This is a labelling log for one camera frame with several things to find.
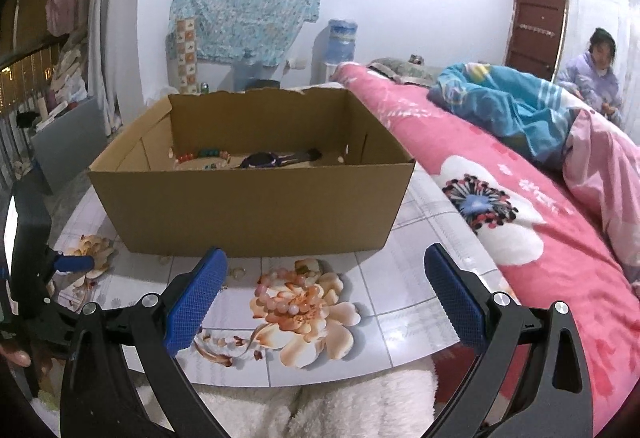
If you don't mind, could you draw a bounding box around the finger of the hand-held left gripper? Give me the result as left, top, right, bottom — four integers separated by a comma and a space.
20, 290, 83, 359
45, 245, 97, 275

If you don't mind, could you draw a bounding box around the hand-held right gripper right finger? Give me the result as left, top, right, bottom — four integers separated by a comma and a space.
423, 243, 593, 438

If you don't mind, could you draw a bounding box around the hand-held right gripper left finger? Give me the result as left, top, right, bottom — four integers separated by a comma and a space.
60, 247, 231, 438

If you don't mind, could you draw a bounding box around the pink bead bracelet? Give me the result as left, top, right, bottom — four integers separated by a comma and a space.
267, 268, 326, 323

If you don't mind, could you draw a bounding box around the brown cardboard box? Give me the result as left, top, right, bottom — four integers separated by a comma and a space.
87, 86, 416, 256

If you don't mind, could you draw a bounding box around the person's left hand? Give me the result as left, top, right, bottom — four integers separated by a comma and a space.
0, 340, 33, 369

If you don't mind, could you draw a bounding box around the grey cabinet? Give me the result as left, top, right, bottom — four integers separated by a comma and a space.
32, 95, 108, 193

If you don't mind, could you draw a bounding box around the pink floral blanket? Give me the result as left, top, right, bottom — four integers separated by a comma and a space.
332, 62, 640, 438

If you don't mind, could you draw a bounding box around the long white box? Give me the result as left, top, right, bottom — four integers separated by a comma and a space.
35, 100, 71, 131

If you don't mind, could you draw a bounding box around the purple smartwatch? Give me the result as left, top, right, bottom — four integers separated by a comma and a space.
239, 148, 321, 169

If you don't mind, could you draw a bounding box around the white fleece garment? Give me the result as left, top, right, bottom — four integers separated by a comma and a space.
185, 358, 436, 438

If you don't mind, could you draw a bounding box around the pile of pale clothes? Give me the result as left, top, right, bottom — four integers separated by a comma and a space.
47, 30, 91, 119

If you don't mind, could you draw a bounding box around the light pink quilt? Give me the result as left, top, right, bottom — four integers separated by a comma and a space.
562, 110, 640, 279

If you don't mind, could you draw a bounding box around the blue patterned blanket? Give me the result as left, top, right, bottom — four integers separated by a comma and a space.
429, 62, 588, 163

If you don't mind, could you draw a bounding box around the white curtain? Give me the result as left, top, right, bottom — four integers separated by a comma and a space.
87, 0, 131, 133

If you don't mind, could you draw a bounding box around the pink hanging garment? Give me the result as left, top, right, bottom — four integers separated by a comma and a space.
46, 0, 88, 36

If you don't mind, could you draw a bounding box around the orange checkered cloth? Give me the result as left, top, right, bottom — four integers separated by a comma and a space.
167, 18, 198, 93

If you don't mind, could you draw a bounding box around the grey patterned pillow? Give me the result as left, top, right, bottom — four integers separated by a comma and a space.
367, 56, 441, 86

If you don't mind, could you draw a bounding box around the clear water jug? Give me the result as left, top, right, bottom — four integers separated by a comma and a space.
235, 52, 266, 88

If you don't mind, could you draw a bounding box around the blue water cooler bottle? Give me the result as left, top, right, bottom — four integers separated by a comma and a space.
327, 19, 358, 63

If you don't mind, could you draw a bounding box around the brown door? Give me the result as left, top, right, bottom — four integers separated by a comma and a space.
505, 0, 570, 81

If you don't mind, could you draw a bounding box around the multicolour bead bracelet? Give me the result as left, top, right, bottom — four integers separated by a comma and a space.
175, 148, 232, 170

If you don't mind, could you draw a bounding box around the blue floral wall cloth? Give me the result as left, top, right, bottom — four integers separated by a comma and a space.
169, 0, 325, 67

